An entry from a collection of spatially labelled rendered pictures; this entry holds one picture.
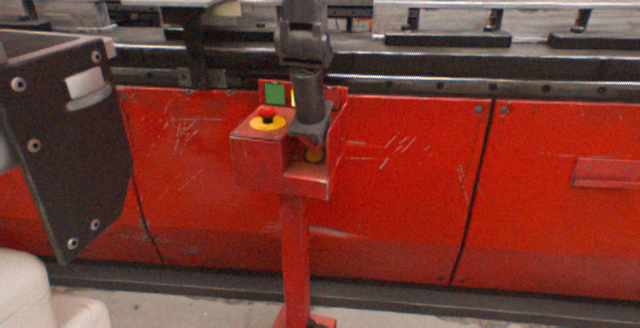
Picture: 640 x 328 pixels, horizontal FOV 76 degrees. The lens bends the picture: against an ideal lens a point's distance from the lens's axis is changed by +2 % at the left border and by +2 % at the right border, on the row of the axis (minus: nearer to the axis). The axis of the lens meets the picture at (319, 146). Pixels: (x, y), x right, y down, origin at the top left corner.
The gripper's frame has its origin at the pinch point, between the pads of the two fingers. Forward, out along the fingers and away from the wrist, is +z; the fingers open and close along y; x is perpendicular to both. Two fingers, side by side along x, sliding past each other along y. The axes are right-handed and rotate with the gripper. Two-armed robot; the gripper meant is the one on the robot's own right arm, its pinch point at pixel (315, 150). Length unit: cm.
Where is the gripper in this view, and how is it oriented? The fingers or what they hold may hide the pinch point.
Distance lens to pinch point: 83.0
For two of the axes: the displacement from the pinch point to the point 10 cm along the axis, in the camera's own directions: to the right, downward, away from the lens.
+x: -9.6, -1.2, 2.4
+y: 2.6, -6.7, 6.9
